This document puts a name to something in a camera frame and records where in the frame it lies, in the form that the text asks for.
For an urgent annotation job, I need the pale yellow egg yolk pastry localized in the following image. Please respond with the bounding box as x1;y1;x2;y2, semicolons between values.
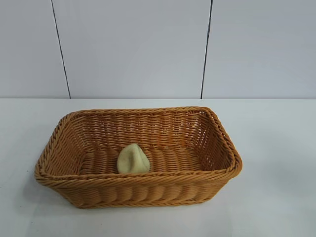
117;143;151;174

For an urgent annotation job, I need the tan woven wicker basket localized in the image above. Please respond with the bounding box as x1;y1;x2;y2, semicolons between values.
34;106;244;209

